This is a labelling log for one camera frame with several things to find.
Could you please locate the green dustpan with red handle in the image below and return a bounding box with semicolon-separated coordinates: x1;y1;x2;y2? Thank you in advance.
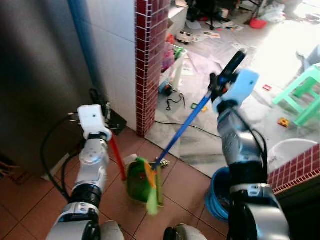
89;88;165;209

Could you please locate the blue vertical pipe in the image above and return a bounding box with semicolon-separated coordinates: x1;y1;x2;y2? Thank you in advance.
67;0;107;103

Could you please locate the green toy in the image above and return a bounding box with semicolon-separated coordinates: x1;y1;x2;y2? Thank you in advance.
172;45;185;60

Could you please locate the silver left robot leg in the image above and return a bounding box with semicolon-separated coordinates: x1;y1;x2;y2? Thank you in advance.
99;220;126;240

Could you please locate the white plastic basin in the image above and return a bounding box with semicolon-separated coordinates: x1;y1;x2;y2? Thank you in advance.
267;138;319;174

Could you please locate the pale blue right wrist camera mount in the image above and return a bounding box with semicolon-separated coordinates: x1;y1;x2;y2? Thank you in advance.
212;68;260;114

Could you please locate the blue handled green broom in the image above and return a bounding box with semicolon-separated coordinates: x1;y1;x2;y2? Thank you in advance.
144;92;214;217

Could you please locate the pale blue plastic chair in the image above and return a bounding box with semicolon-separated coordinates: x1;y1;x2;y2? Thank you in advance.
295;44;320;72

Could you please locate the blue plastic bucket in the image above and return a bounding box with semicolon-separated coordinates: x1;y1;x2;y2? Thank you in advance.
204;167;234;224

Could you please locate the silver right robot leg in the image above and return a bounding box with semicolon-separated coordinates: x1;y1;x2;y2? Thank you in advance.
163;223;209;240

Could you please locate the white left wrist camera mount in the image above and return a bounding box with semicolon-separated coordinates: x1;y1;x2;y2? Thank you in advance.
77;104;113;141

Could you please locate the white toy car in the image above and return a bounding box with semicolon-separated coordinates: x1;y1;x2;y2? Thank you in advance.
175;30;199;45

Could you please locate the pink toy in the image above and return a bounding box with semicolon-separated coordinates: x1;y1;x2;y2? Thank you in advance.
162;42;176;74

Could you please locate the blue round device with cord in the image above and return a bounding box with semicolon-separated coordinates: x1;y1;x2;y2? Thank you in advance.
158;79;187;112

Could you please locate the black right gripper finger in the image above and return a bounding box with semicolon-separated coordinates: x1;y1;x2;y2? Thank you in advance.
230;50;248;77
224;50;244;76

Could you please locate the thin black floor cable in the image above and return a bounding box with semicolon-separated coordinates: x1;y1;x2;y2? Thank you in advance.
154;120;222;139

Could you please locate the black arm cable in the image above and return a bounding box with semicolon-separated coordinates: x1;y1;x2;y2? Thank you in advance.
235;112;269;172
39;114;85;202

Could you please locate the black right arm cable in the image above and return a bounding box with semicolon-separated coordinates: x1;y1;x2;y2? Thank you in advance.
235;112;269;172

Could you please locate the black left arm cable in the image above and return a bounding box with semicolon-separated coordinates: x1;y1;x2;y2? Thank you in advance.
39;114;85;202

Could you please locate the red plastic bowl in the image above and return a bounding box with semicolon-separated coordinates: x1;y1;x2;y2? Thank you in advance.
248;17;268;30

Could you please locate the silver robot leg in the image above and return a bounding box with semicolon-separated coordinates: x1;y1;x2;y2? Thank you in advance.
163;223;209;240
99;220;126;240

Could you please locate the black office chair base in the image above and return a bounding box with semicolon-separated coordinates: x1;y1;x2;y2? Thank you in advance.
186;0;232;27

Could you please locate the green plastic stool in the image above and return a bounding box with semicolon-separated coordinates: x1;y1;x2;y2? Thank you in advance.
272;63;320;127

